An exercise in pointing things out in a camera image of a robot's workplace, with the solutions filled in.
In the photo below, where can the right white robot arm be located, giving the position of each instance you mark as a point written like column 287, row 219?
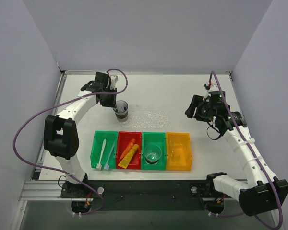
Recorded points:
column 262, row 191

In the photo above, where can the clear textured oval tray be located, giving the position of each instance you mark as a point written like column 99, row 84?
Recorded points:
column 145, row 119

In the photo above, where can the right green bin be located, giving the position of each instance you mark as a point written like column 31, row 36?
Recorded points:
column 158, row 138

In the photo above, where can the left green bin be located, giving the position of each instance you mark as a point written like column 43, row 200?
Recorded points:
column 99, row 136

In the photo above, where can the green bin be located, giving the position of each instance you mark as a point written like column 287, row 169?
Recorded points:
column 99, row 136
column 158, row 138

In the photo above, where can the orange toothpaste tube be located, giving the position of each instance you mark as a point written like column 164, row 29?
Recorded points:
column 128, row 148

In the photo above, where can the clear textured holder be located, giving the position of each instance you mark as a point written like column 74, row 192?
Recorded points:
column 174, row 151

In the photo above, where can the dark smoky plastic cup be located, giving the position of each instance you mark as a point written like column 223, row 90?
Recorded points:
column 121, row 110

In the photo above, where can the yellow toothpaste tube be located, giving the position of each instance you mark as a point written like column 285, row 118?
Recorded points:
column 129, row 155

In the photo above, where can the clear plastic cup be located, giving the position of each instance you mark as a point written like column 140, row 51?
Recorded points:
column 152, row 153

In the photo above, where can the light blue toothbrush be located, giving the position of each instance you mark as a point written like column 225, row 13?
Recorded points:
column 106, row 166

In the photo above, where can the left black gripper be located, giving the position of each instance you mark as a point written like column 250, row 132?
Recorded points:
column 108, row 99

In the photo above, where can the white toothbrush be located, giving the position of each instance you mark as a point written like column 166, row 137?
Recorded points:
column 99, row 165

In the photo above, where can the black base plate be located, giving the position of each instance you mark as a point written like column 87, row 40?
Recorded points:
column 216, row 204

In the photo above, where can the yellow bin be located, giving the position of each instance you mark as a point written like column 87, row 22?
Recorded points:
column 185, row 162

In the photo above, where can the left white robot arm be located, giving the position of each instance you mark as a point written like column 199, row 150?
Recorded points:
column 60, row 131

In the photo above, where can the red bin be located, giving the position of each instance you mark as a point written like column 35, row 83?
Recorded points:
column 123, row 140

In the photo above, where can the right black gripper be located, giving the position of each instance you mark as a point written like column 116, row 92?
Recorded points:
column 193, row 107

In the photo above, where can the aluminium frame rail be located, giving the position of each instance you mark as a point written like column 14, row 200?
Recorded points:
column 43, row 190

